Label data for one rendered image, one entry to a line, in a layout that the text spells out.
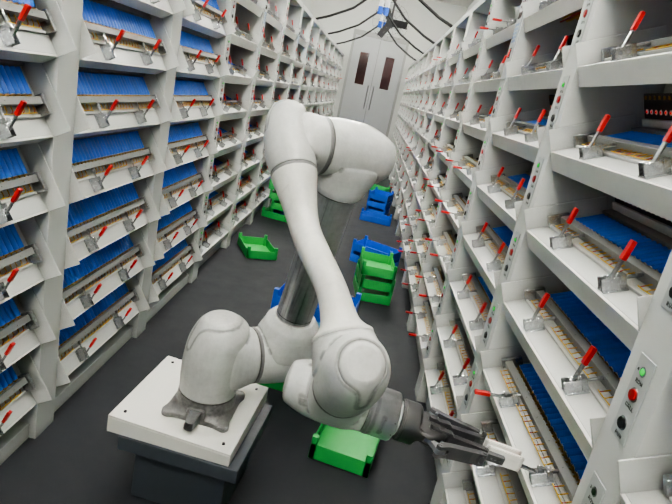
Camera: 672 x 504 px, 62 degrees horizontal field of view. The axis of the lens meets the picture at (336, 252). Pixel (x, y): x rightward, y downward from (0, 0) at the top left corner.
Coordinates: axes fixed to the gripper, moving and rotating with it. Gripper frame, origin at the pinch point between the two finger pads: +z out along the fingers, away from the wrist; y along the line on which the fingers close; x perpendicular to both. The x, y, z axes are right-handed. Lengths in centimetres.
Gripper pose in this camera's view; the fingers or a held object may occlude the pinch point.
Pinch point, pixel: (501, 454)
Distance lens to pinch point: 111.3
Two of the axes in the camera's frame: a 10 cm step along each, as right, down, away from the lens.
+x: 3.3, -9.0, -2.8
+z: 9.4, 3.4, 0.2
